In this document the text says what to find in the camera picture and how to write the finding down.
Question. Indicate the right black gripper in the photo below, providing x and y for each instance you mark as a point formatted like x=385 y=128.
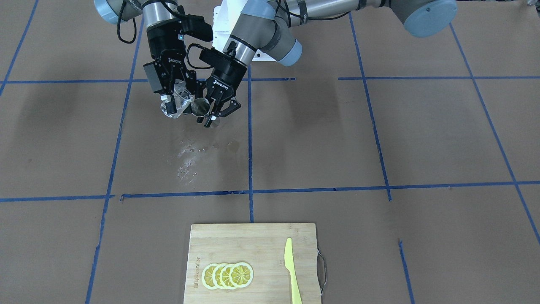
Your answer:
x=165 y=54

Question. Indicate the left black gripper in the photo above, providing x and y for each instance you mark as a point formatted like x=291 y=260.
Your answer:
x=225 y=76

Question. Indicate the small clear glass cup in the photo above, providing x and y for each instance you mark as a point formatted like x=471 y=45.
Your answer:
x=183 y=99

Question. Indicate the steel double jigger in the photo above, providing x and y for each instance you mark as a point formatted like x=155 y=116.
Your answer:
x=201 y=109

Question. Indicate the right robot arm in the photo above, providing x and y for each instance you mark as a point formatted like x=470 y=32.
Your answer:
x=153 y=11

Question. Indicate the bamboo cutting board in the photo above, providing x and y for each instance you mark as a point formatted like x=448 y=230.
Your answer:
x=262 y=246

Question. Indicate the rear lemon slice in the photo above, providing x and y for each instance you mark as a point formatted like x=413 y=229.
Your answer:
x=207 y=276

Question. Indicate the yellow plastic knife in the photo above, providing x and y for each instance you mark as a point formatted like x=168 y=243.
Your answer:
x=289 y=265

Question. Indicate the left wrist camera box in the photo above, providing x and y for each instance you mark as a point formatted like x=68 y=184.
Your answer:
x=223 y=63

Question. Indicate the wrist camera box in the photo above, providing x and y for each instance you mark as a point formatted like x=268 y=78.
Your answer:
x=223 y=63
x=195 y=26

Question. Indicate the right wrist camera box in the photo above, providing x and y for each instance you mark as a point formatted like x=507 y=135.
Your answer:
x=195 y=26

